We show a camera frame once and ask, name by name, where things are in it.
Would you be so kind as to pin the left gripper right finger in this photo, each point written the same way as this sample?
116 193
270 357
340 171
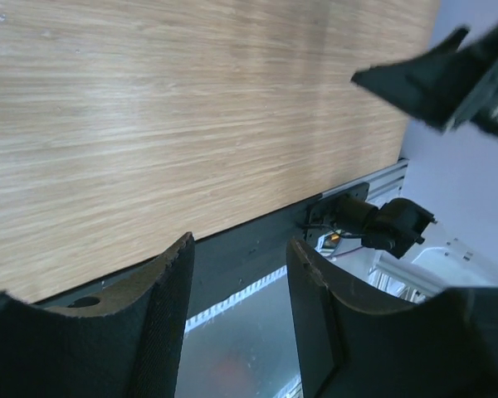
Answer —
354 340

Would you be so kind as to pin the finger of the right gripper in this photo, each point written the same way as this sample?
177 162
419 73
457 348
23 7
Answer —
431 86

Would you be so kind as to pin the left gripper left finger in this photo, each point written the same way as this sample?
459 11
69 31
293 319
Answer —
124 341

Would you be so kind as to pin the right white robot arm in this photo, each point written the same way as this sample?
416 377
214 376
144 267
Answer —
398 226

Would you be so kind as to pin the right aluminium frame rail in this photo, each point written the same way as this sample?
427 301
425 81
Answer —
384 180

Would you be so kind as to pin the slotted cable duct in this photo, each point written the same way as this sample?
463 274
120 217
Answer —
210 313

